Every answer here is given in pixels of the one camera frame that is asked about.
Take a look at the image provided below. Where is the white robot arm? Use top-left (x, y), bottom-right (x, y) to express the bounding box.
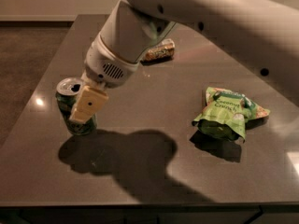
top-left (70, 0), bottom-right (299, 124)

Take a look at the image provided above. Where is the orange soda can lying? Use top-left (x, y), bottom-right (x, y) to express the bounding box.
top-left (142, 38), bottom-right (175, 63)

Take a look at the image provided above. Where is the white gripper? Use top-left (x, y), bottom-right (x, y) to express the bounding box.
top-left (69, 35), bottom-right (140, 124)

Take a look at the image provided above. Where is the green coconut crunch snack bag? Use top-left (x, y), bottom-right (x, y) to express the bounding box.
top-left (192, 87), bottom-right (270, 141)

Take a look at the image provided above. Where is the green soda can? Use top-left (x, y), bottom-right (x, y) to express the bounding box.
top-left (55, 77), bottom-right (97, 135)

